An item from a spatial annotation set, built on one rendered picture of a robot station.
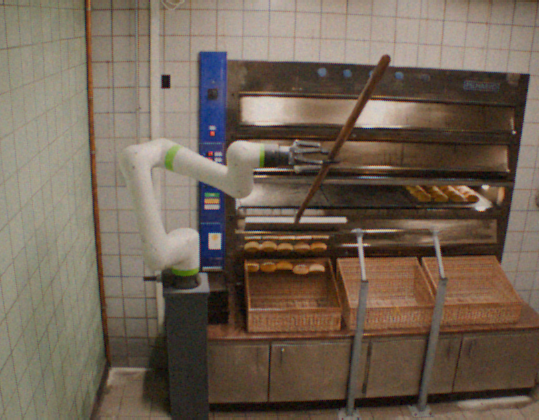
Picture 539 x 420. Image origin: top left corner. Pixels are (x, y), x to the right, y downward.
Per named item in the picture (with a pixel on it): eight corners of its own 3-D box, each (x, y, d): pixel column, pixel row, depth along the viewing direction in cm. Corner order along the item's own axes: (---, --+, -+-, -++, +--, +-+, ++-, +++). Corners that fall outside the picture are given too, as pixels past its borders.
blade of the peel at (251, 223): (346, 222, 328) (345, 217, 329) (245, 222, 324) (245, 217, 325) (333, 236, 363) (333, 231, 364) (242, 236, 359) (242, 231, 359)
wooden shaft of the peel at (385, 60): (393, 62, 152) (392, 52, 153) (382, 61, 152) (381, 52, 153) (301, 218, 318) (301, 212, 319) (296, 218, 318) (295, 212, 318)
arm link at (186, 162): (172, 153, 242) (190, 143, 249) (172, 177, 248) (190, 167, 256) (242, 181, 224) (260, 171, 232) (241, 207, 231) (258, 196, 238)
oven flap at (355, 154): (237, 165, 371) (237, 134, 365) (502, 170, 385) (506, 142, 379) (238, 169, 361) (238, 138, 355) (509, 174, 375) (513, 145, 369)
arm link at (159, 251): (141, 275, 247) (108, 151, 240) (167, 263, 260) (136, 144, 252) (161, 274, 239) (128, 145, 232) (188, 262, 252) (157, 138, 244)
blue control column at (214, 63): (204, 262, 589) (205, 39, 520) (220, 262, 591) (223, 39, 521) (201, 371, 407) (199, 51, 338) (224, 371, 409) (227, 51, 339)
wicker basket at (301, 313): (242, 296, 392) (243, 258, 383) (327, 295, 396) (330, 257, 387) (246, 333, 346) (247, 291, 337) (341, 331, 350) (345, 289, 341)
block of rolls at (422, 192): (394, 178, 454) (394, 171, 453) (450, 179, 458) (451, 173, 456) (419, 202, 397) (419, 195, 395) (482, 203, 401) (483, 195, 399)
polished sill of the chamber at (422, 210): (235, 211, 381) (235, 205, 379) (496, 212, 395) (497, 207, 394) (236, 214, 375) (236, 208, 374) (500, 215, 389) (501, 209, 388)
